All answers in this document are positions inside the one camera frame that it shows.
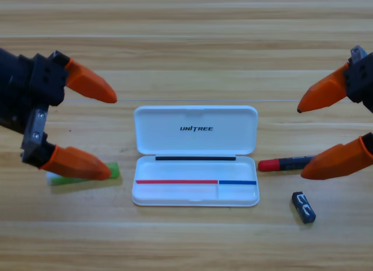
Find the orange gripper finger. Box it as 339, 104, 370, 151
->
39, 145, 112, 181

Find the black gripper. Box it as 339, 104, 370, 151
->
297, 45, 373, 181
0, 48, 118, 167

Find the green and white eraser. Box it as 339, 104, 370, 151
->
45, 162, 120, 186

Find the white Unitree pencil case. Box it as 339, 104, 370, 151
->
131, 105, 260, 207

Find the red black marker pen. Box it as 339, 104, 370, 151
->
258, 155, 317, 172

